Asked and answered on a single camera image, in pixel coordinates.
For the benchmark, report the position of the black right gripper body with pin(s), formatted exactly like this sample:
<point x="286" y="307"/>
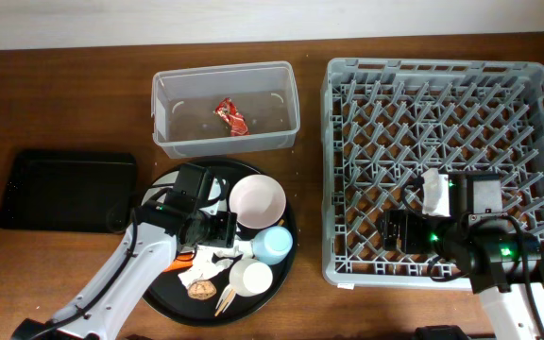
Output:
<point x="420" y="235"/>

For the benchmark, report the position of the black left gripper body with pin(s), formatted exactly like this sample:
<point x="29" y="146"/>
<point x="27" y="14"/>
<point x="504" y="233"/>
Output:
<point x="216" y="229"/>

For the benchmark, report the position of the white tissue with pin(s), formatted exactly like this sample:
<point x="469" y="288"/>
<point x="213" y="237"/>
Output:
<point x="211" y="261"/>

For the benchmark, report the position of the light blue cup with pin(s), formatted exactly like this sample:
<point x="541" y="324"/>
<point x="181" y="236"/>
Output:
<point x="272" y="245"/>

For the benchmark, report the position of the red snack wrapper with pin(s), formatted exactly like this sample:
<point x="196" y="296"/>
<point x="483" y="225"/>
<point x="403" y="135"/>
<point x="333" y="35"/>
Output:
<point x="229" y="113"/>

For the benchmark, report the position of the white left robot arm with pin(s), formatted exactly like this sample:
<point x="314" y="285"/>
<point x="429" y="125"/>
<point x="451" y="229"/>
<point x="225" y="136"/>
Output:
<point x="101" y="308"/>

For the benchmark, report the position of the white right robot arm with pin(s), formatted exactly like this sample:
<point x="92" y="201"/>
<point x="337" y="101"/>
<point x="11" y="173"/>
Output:
<point x="505" y="271"/>

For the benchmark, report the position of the grey dishwasher rack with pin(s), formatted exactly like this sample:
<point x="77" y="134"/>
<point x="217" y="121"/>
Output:
<point x="386" y="121"/>

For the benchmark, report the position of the grey plate with food scraps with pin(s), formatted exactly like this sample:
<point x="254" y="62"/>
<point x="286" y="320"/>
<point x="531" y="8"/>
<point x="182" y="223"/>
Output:
<point x="169" y="179"/>

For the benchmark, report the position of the orange carrot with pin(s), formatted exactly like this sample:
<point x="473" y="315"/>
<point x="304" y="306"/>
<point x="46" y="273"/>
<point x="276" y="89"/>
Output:
<point x="182" y="261"/>

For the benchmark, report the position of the pink bowl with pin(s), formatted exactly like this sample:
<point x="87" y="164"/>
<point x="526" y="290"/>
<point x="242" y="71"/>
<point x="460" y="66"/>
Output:
<point x="259" y="201"/>

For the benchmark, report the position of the clear plastic bin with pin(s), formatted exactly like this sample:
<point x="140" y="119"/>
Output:
<point x="183" y="103"/>

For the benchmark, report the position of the round black serving tray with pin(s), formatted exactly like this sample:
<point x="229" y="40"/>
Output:
<point x="168" y="296"/>

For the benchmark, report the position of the walnut shell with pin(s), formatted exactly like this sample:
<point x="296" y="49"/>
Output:
<point x="201" y="290"/>

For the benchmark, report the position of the white plastic fork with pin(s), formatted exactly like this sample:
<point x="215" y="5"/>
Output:
<point x="225" y="300"/>

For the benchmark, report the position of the white cup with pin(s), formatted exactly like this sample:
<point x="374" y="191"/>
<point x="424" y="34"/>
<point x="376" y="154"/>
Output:
<point x="250" y="277"/>

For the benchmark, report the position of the wooden chopstick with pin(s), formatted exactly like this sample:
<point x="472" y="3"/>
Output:
<point x="252" y="275"/>

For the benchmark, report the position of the black rectangular tray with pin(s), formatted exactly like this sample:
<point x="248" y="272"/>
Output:
<point x="62" y="190"/>

